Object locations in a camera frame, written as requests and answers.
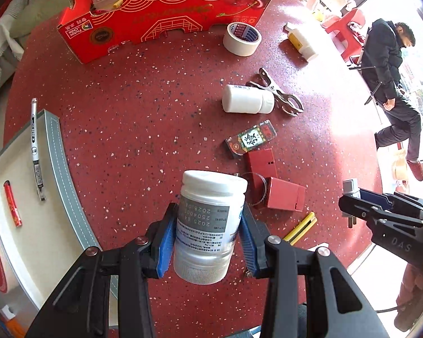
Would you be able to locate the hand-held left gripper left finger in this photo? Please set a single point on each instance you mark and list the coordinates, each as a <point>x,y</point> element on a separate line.
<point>164,243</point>

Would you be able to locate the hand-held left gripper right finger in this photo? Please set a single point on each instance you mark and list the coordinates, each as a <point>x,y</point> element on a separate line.
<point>248,243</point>

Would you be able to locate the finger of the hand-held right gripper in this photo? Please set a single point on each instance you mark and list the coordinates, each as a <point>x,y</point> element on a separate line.
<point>373,213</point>
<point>375,196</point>

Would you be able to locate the grey charger plug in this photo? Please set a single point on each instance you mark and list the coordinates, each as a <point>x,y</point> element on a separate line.
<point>351,186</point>

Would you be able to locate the yellow utility knife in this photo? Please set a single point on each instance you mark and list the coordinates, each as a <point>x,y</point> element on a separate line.
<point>299,228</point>

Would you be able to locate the large white plastic bottle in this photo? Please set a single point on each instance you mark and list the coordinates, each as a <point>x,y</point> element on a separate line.
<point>204,197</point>

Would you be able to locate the grey tray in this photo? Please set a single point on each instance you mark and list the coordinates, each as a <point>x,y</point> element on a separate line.
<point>61,169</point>

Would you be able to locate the person's right forearm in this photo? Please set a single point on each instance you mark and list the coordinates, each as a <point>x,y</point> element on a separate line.
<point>410,285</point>

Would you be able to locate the small red box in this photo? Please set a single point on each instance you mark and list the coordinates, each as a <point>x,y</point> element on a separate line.
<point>285,194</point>
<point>261,165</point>

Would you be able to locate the patterned card box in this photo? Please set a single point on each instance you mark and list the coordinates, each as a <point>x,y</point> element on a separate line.
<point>252,139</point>

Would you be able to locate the black tripod stand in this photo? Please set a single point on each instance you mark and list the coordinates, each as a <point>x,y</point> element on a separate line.
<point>373,89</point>

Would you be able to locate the metal spring clip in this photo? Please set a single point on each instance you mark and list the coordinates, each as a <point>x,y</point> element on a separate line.
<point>278,93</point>

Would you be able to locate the small white plastic bottle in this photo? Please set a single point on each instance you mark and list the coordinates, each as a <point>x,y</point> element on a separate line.
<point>243,98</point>

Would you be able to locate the red lighter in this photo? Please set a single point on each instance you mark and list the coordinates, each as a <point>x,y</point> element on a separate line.
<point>12,202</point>

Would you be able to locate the red plastic chair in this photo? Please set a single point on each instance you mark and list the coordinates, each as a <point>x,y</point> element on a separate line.
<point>352,35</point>

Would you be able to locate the black and white pen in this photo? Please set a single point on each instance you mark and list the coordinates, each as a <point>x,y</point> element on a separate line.
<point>35,141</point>

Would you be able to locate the white and yellow glue bottle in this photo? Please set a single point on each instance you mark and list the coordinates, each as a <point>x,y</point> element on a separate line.
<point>299,40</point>

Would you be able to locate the white tape roll with label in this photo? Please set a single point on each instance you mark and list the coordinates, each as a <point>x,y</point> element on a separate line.
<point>232,44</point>

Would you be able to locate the red cardboard box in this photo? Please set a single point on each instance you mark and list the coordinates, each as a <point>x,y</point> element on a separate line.
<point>162,17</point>

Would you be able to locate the grey white cloth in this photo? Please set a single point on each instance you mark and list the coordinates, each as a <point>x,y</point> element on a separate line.
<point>0,38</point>

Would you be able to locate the green cushion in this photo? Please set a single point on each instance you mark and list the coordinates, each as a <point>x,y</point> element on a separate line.
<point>49,5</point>

